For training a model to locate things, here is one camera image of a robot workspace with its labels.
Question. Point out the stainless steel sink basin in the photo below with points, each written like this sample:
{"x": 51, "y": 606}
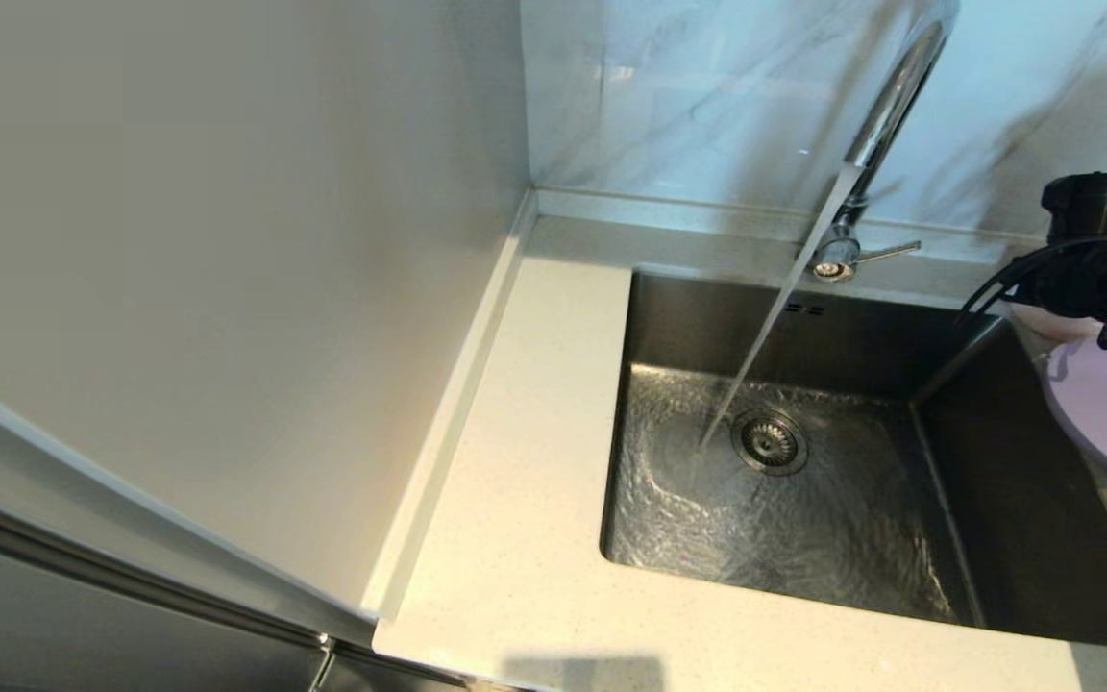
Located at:
{"x": 803, "y": 548}

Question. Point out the pale pink bowl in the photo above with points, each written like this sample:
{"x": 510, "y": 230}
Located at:
{"x": 1058, "y": 331}

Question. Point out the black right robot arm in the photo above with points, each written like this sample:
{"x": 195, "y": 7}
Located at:
{"x": 1096, "y": 207}

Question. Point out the stainless steel appliance door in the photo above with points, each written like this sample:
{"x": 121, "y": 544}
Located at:
{"x": 35, "y": 615}

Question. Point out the white tall cabinet side panel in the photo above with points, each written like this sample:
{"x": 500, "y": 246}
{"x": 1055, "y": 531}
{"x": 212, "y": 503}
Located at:
{"x": 179, "y": 240}

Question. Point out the chrome gooseneck faucet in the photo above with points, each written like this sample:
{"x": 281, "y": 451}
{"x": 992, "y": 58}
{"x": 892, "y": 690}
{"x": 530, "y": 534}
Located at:
{"x": 890, "y": 106}

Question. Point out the clear running water stream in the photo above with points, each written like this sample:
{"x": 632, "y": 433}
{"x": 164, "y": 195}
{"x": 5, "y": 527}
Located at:
{"x": 770, "y": 332}

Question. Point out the round metal drain strainer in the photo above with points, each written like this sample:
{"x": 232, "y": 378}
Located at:
{"x": 770, "y": 443}

